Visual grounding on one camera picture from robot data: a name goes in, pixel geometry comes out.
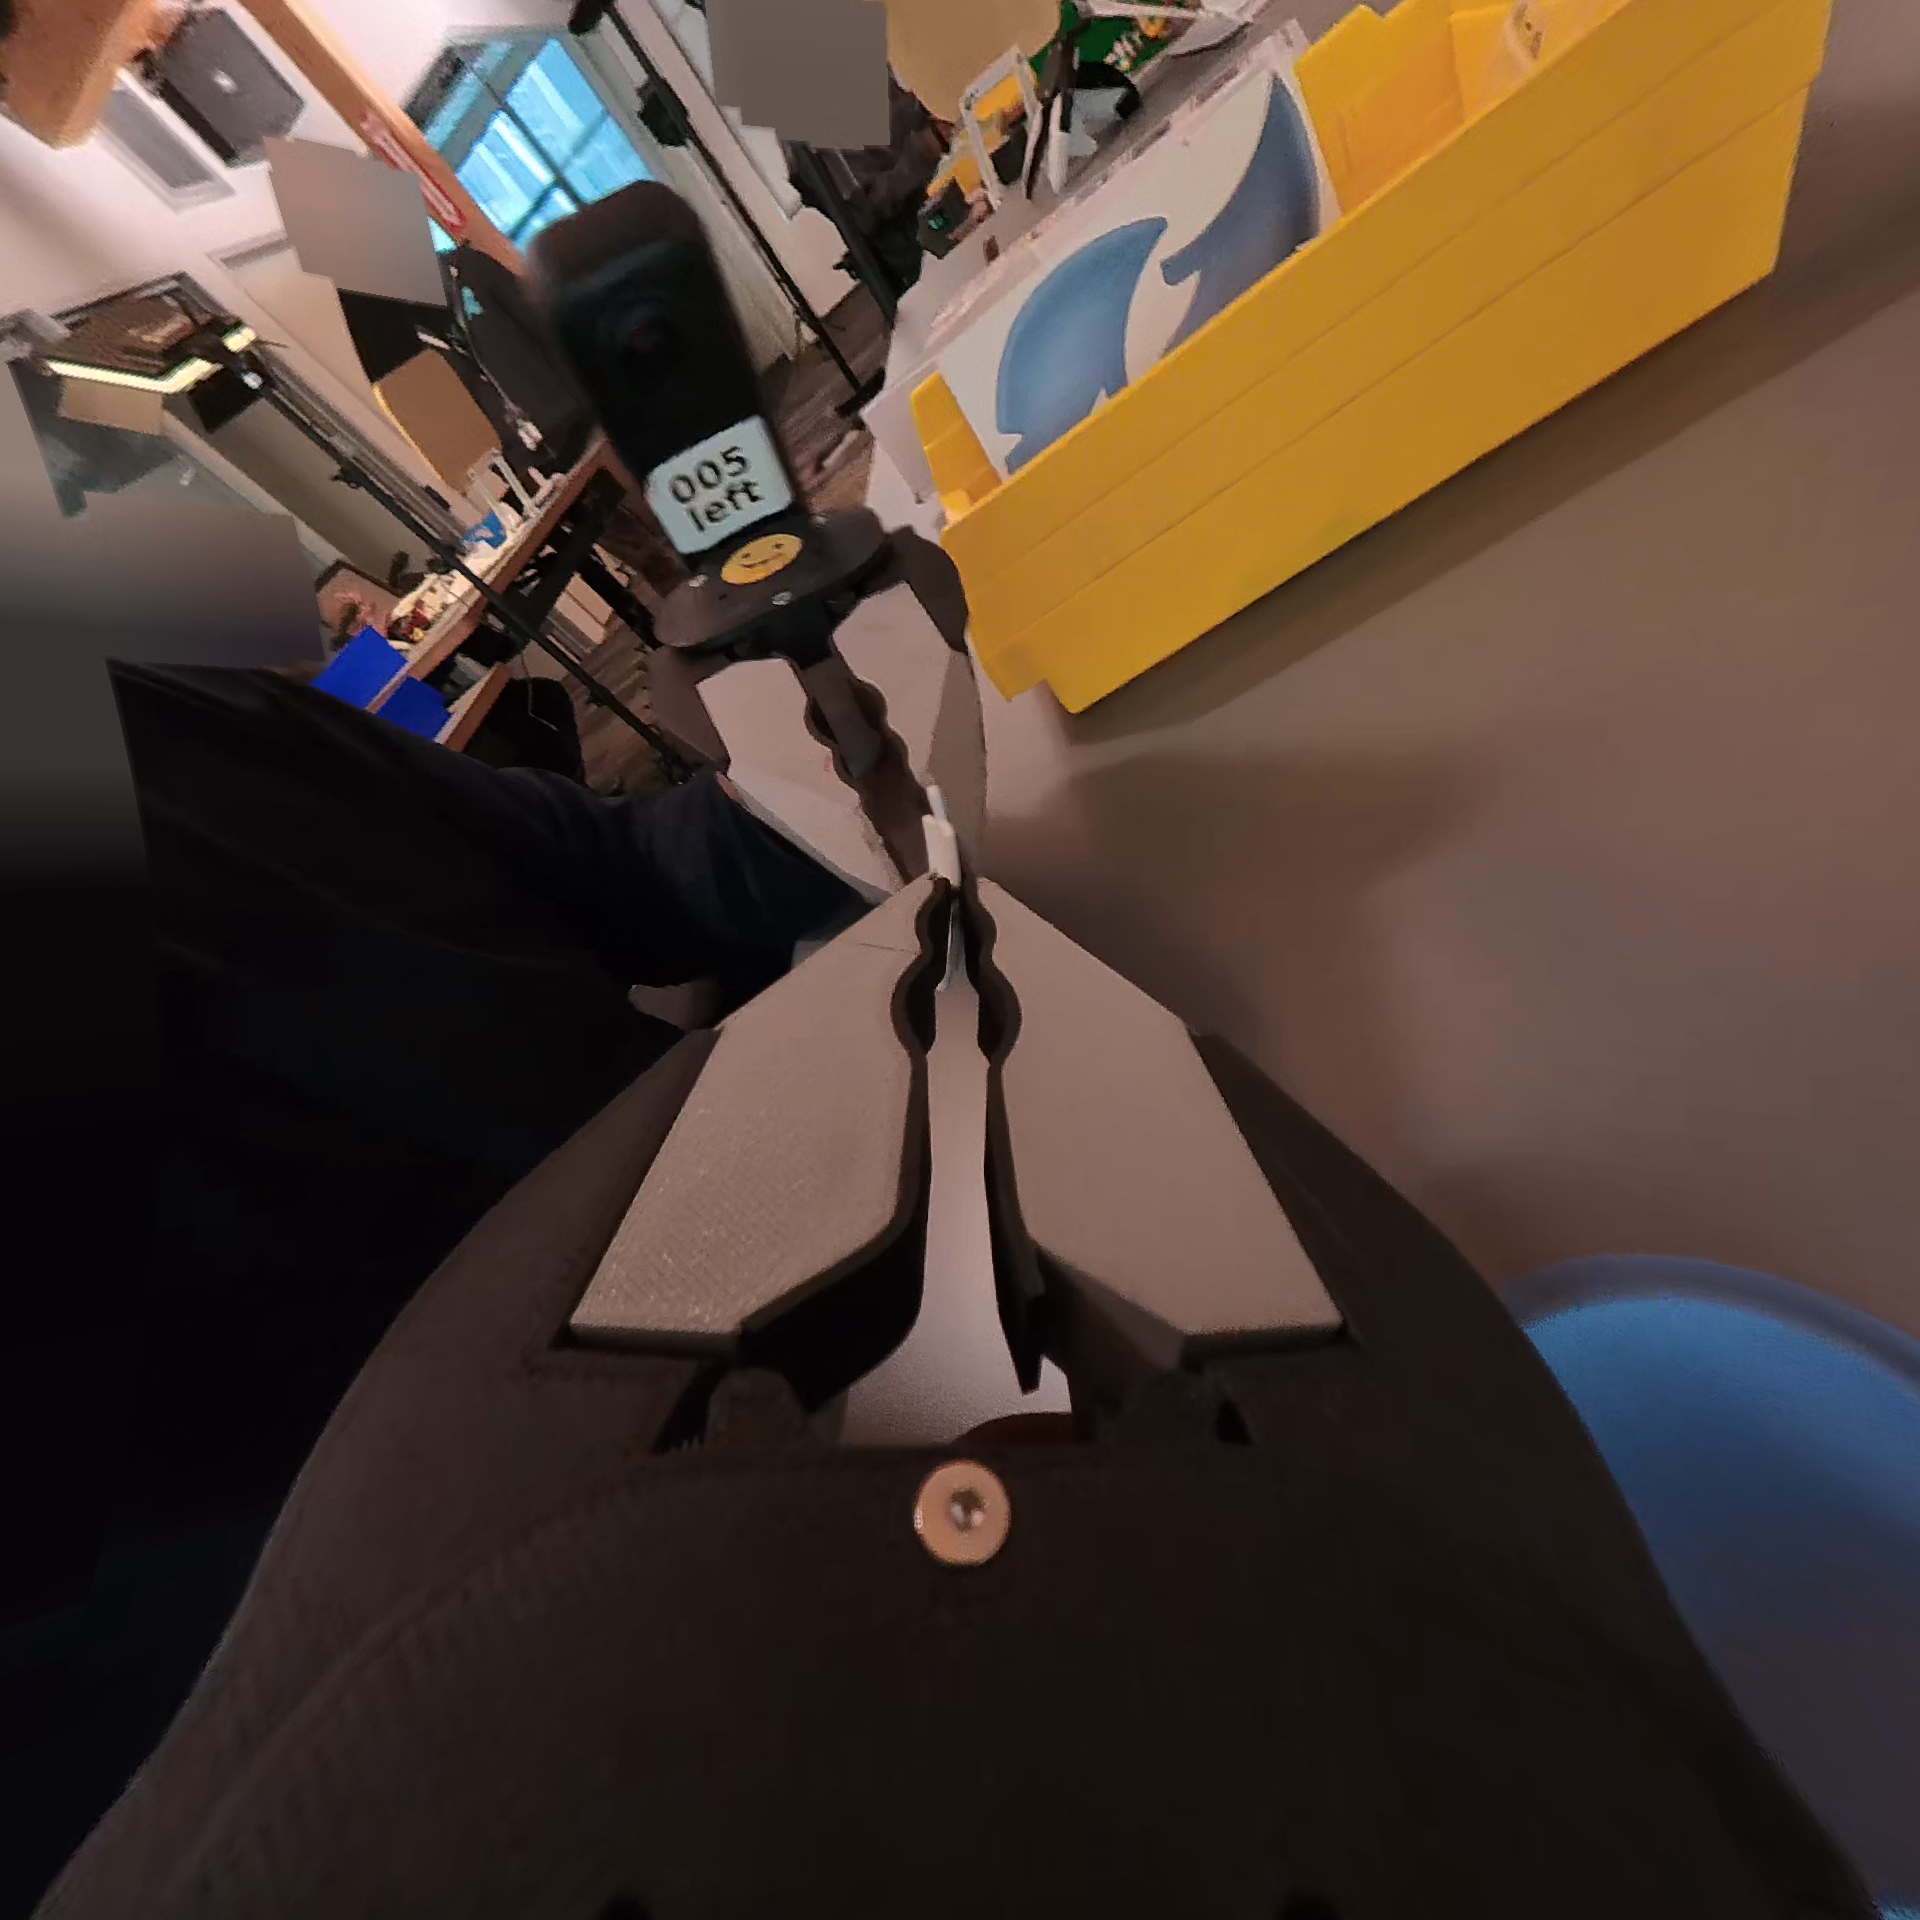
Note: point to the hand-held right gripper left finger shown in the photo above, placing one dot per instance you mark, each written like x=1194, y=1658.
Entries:
x=764, y=1142

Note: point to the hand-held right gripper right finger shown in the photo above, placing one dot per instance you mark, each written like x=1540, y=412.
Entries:
x=1141, y=1154

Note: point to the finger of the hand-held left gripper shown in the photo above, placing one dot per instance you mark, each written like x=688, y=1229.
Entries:
x=764, y=750
x=938, y=705

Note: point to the person's left forearm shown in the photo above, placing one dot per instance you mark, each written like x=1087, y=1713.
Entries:
x=674, y=885

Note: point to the wooden side table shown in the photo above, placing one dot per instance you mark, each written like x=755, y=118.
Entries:
x=556, y=518

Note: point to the large window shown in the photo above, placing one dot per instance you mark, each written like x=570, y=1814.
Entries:
x=539, y=149

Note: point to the brown cardboard sheet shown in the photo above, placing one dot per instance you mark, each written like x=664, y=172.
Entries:
x=435, y=412

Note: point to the black tripod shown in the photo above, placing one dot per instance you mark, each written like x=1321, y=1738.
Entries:
x=495, y=592

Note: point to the blue plastic bin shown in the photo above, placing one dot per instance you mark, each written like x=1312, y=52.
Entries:
x=376, y=681

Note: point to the white sheet with blue shapes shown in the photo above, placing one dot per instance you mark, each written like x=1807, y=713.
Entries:
x=1080, y=330

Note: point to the white plastic stand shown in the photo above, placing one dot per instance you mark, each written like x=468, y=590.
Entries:
x=1050, y=142

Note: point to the black box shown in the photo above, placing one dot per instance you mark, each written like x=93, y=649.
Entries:
x=224, y=82

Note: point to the yellow plastic bin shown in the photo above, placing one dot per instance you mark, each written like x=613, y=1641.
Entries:
x=1348, y=421

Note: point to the blue rounded plastic object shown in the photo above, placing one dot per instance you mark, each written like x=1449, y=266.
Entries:
x=1770, y=1500

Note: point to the red wall sign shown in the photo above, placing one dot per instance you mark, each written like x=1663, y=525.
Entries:
x=420, y=172

